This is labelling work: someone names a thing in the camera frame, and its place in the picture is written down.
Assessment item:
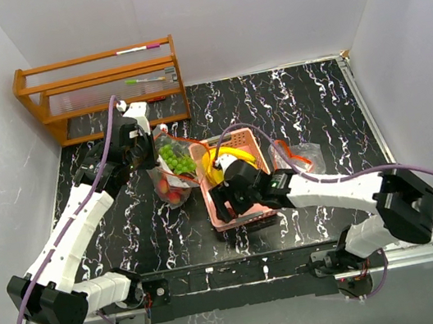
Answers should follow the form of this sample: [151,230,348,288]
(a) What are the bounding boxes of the green grape bunch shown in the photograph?
[158,143,196,176]

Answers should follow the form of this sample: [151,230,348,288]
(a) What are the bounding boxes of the clear zip bag orange zipper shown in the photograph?
[148,124,204,209]

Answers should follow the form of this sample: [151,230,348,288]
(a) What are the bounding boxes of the red strawberry bunch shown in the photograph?
[156,179,191,208]

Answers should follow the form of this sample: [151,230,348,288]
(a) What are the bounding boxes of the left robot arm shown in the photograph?
[7,103,157,324]

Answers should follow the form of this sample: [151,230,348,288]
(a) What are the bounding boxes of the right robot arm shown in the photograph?
[209,160,433,275]

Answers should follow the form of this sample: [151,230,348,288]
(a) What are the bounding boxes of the yellow banana bunch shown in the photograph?
[202,146,257,185]

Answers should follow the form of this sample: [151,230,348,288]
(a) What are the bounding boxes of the pink plastic basket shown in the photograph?
[189,127,276,232]

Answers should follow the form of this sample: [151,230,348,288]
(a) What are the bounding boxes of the green marker pen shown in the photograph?
[124,76,166,85]

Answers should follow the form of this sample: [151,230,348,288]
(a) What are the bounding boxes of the wooden shelf rack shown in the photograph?
[12,35,191,147]

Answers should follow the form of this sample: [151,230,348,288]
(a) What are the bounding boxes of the black base bar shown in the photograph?
[141,244,364,324]

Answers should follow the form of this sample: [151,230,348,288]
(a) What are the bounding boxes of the pink white marker pen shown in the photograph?
[115,43,161,56]

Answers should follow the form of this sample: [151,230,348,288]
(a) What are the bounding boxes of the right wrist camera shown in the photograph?
[213,153,238,174]

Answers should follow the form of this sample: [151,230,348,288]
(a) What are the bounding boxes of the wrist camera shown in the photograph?
[123,102,153,135]
[213,153,238,174]

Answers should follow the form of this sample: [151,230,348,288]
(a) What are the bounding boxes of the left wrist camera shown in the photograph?
[123,102,153,135]

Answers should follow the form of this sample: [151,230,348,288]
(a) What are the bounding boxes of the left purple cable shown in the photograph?
[0,93,161,324]

